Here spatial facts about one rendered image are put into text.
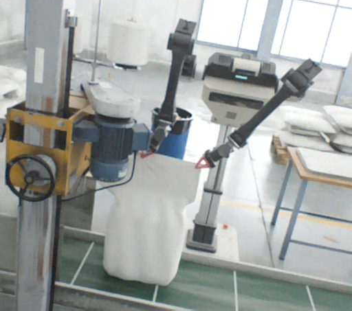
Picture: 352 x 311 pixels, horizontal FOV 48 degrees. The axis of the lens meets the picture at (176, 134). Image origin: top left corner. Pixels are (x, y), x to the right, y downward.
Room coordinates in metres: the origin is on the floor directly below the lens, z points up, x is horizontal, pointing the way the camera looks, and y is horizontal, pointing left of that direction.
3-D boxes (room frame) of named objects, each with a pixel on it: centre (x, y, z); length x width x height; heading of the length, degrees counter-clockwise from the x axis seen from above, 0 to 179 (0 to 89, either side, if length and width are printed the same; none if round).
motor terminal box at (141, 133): (1.48, 0.15, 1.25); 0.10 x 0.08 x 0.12; 22
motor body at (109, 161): (1.44, 0.24, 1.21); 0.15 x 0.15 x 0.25
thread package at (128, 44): (1.58, 0.25, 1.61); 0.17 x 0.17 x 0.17
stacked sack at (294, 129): (5.19, -1.64, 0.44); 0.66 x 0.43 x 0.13; 177
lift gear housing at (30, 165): (1.29, 0.47, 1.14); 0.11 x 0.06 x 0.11; 87
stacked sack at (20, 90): (4.70, 2.11, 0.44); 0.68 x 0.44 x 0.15; 177
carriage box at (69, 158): (1.48, 0.48, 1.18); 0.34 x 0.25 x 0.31; 177
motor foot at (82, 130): (1.40, 0.33, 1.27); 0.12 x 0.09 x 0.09; 177
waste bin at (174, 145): (4.05, 0.08, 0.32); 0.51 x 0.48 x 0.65; 177
